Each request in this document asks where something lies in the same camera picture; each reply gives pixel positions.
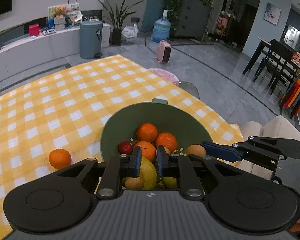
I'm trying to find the yellow checkered tablecloth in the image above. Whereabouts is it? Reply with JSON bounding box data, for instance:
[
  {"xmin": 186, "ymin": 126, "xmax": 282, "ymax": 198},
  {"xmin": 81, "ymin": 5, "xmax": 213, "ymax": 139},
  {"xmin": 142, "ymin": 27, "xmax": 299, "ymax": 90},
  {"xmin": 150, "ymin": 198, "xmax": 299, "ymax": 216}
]
[{"xmin": 0, "ymin": 54, "xmax": 244, "ymax": 239}]

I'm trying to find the clear plastic chair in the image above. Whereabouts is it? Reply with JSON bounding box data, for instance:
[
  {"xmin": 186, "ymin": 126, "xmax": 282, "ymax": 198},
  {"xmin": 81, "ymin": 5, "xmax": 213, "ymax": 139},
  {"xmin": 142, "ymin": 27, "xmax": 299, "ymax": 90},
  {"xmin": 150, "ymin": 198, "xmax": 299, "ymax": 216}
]
[{"xmin": 177, "ymin": 81, "xmax": 200, "ymax": 99}]

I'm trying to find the large orange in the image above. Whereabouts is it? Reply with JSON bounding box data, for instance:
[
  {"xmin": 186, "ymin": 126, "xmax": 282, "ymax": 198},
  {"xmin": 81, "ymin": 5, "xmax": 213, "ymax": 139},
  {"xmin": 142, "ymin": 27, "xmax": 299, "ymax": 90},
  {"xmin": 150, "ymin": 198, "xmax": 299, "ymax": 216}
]
[{"xmin": 134, "ymin": 141, "xmax": 157, "ymax": 162}]

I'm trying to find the framed wall picture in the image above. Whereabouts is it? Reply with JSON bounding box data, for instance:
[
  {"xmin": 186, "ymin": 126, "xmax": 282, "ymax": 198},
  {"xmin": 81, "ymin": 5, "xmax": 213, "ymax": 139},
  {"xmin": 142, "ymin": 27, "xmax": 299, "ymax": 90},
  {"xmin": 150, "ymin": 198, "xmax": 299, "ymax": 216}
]
[{"xmin": 264, "ymin": 2, "xmax": 282, "ymax": 27}]

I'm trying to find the red apple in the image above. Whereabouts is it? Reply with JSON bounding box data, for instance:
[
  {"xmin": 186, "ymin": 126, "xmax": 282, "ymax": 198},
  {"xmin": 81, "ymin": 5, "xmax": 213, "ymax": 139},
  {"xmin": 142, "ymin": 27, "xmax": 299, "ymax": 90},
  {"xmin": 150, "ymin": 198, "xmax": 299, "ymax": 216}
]
[{"xmin": 118, "ymin": 141, "xmax": 134, "ymax": 155}]

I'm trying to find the pink-lined waste bin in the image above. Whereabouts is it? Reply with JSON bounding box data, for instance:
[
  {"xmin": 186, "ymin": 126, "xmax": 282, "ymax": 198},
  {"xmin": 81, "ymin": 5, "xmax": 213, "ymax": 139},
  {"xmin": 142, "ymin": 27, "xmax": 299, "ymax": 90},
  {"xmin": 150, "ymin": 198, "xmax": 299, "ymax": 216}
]
[{"xmin": 147, "ymin": 68, "xmax": 180, "ymax": 85}]

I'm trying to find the stack of colourful stools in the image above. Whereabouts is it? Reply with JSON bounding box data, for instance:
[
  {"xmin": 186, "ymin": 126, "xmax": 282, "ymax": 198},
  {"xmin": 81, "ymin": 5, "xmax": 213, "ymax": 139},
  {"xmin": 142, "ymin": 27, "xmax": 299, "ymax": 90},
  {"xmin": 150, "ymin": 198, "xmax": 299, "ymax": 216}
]
[{"xmin": 280, "ymin": 78, "xmax": 300, "ymax": 119}]

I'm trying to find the black dining chair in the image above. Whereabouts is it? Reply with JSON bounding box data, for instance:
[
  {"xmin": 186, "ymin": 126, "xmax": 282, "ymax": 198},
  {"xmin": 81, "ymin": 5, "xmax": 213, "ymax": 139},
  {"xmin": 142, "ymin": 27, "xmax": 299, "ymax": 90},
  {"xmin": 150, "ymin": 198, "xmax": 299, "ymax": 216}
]
[{"xmin": 252, "ymin": 39, "xmax": 300, "ymax": 95}]

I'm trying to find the cluttered shelf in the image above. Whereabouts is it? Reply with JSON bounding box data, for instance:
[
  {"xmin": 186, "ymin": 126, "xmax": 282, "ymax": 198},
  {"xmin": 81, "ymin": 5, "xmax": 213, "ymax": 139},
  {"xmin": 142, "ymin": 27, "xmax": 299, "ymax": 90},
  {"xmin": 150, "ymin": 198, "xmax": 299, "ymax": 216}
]
[{"xmin": 214, "ymin": 11, "xmax": 238, "ymax": 48}]

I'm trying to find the blue water jug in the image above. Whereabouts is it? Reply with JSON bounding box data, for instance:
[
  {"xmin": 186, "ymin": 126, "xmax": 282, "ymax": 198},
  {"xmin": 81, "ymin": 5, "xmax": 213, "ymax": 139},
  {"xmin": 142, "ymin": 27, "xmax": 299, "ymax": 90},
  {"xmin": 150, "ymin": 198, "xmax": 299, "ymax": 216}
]
[{"xmin": 152, "ymin": 9, "xmax": 171, "ymax": 43}]

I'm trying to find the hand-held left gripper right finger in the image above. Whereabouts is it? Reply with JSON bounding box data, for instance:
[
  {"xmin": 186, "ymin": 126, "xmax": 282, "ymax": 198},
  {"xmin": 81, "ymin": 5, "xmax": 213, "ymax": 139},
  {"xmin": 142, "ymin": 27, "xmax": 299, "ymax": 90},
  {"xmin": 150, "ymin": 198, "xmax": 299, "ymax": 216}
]
[{"xmin": 157, "ymin": 145, "xmax": 243, "ymax": 201}]

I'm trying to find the beige armchair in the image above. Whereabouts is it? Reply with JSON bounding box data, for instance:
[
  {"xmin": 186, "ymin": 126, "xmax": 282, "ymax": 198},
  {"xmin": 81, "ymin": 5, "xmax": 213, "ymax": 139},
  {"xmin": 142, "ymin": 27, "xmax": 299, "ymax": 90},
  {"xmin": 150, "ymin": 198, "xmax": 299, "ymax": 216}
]
[{"xmin": 236, "ymin": 115, "xmax": 300, "ymax": 180}]

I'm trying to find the brown round fruit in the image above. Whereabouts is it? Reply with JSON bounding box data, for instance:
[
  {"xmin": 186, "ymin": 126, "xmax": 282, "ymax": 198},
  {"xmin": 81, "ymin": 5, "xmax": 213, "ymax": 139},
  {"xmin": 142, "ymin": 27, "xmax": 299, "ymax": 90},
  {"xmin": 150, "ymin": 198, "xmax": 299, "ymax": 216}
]
[
  {"xmin": 187, "ymin": 144, "xmax": 206, "ymax": 157},
  {"xmin": 125, "ymin": 177, "xmax": 145, "ymax": 190}
]

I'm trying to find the teddy bear gift box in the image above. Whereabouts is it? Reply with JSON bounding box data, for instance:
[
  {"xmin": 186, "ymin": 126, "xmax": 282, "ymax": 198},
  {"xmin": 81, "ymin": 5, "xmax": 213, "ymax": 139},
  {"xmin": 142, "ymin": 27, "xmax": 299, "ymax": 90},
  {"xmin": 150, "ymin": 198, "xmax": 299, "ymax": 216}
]
[{"xmin": 47, "ymin": 4, "xmax": 81, "ymax": 31}]

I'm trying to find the black dining table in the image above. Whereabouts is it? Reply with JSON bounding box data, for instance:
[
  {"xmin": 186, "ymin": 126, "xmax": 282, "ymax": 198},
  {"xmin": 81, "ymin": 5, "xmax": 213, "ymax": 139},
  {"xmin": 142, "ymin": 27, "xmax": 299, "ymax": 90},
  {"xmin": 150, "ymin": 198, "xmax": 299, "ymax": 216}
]
[{"xmin": 242, "ymin": 37, "xmax": 300, "ymax": 75}]

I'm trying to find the grey-blue pedal trash can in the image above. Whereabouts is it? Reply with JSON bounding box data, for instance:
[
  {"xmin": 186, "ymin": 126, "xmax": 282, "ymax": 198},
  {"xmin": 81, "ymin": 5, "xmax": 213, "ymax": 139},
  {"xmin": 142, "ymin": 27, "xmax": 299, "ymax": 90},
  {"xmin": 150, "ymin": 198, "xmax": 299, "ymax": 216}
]
[{"xmin": 79, "ymin": 21, "xmax": 103, "ymax": 59}]

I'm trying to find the green colander bowl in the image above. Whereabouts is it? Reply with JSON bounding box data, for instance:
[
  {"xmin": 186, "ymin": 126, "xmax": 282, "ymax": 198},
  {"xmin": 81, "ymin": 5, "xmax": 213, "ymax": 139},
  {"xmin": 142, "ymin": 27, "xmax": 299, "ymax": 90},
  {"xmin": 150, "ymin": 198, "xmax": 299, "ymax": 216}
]
[{"xmin": 100, "ymin": 98, "xmax": 214, "ymax": 193}]

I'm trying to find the white television counter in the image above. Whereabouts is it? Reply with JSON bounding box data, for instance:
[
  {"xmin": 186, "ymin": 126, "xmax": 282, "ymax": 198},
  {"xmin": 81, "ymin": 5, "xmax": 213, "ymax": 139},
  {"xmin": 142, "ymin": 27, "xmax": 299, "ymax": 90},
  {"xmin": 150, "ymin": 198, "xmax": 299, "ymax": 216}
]
[{"xmin": 0, "ymin": 22, "xmax": 112, "ymax": 67}]

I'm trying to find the long-leaf potted plant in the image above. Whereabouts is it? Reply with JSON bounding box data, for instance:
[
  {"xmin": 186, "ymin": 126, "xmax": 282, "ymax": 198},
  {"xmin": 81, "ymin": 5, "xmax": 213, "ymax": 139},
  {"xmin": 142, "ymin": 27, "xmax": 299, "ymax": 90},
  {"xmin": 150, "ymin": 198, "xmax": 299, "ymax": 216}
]
[{"xmin": 97, "ymin": 0, "xmax": 144, "ymax": 46}]

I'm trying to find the white plastic bag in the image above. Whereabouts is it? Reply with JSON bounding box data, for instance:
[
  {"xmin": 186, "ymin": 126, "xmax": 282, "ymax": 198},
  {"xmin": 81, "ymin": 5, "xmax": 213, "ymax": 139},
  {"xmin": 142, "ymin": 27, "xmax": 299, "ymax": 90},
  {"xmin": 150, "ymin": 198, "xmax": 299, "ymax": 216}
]
[{"xmin": 121, "ymin": 24, "xmax": 139, "ymax": 44}]

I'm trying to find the pink space heater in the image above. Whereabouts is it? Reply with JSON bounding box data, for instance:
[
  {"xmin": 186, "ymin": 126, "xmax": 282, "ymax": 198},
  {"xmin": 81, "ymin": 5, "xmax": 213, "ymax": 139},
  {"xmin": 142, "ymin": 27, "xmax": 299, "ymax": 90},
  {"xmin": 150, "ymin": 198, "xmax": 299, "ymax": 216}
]
[{"xmin": 156, "ymin": 40, "xmax": 172, "ymax": 63}]

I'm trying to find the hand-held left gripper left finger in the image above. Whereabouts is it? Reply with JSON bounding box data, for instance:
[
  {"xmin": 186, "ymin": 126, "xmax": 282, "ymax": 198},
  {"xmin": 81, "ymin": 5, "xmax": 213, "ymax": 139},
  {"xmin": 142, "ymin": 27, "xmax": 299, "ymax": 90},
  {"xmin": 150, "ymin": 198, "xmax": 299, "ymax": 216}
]
[{"xmin": 55, "ymin": 145, "xmax": 142, "ymax": 200}]

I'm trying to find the dark grey cabinet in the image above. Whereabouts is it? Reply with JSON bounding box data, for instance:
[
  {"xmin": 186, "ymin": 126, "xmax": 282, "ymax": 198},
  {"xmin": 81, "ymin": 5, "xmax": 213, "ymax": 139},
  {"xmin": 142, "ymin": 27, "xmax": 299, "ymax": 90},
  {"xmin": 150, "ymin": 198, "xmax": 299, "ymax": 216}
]
[{"xmin": 174, "ymin": 0, "xmax": 213, "ymax": 40}]

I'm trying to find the small orange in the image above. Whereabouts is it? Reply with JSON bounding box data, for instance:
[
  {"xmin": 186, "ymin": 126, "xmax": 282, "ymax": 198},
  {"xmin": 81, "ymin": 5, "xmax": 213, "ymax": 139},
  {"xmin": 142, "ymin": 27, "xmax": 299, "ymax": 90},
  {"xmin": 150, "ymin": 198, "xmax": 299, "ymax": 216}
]
[{"xmin": 49, "ymin": 149, "xmax": 72, "ymax": 170}]

